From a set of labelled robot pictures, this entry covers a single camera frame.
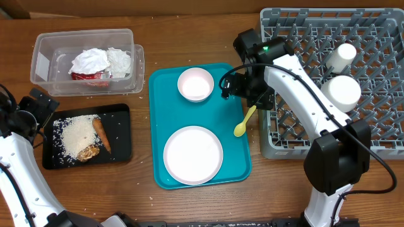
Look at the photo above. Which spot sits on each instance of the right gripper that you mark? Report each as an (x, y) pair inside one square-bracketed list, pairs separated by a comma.
[(233, 87)]

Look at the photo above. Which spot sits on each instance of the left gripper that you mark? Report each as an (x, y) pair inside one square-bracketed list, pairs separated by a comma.
[(42, 113)]

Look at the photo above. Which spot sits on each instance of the yellow plastic spoon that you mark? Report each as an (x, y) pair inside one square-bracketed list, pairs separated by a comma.
[(240, 129)]

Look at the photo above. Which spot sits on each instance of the medium white plate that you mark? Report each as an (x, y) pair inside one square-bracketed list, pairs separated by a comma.
[(195, 84)]

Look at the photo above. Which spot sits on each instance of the orange carrot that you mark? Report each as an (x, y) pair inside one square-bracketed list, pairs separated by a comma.
[(99, 129)]

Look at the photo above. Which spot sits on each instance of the brown food scrap chunk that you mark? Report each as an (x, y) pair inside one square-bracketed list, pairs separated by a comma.
[(88, 153)]

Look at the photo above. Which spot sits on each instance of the red foil snack wrapper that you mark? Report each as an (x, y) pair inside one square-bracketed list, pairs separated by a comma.
[(98, 75)]

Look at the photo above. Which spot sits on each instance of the pale green saucer plate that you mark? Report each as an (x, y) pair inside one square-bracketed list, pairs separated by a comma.
[(343, 92)]

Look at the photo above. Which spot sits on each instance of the large white plate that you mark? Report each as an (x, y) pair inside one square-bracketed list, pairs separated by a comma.
[(193, 155)]

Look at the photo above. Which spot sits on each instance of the small white cup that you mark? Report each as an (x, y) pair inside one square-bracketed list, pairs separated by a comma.
[(341, 57)]

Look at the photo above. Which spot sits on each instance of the white paper napkin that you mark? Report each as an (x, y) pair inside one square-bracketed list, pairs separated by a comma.
[(120, 62)]

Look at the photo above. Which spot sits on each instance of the grey dishwasher rack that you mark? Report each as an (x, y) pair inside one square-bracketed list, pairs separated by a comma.
[(377, 35)]

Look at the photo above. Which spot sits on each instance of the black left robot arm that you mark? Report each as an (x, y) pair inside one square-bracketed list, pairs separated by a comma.
[(27, 194)]

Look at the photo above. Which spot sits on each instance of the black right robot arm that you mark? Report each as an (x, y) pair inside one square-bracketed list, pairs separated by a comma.
[(339, 152)]

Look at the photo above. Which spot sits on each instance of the pile of rice grains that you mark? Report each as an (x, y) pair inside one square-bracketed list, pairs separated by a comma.
[(73, 134)]

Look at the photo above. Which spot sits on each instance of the clear plastic bin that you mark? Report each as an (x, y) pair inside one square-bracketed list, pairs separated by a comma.
[(54, 52)]

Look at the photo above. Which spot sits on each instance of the black plastic tray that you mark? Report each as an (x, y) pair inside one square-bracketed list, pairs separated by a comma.
[(116, 122)]

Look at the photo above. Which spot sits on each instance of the teal plastic serving tray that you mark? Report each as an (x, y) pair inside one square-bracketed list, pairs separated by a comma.
[(170, 111)]

